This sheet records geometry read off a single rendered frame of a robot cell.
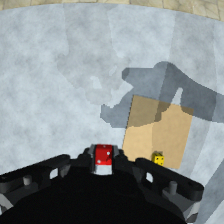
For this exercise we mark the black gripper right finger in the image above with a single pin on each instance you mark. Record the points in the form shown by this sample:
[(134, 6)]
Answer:
[(184, 192)]

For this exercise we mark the tan square mat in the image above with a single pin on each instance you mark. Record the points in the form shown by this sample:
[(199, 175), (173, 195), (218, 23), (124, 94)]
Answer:
[(157, 127)]

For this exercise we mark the red die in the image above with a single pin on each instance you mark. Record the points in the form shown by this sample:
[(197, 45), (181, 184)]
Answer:
[(103, 154)]

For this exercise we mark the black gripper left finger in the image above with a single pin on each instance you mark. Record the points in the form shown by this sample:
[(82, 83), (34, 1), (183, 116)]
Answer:
[(27, 180)]

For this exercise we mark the yellow die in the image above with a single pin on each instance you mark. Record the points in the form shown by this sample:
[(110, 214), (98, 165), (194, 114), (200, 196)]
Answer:
[(158, 158)]

